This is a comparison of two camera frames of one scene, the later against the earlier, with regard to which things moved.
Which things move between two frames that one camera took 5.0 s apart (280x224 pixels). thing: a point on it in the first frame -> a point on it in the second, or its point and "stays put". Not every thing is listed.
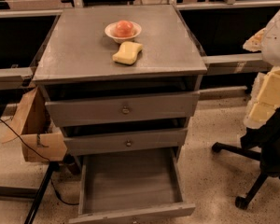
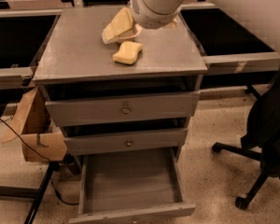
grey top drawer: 123,109 stays put
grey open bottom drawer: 130,185 stays put
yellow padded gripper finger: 255,43 -> 173,25
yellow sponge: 128,52 stays put
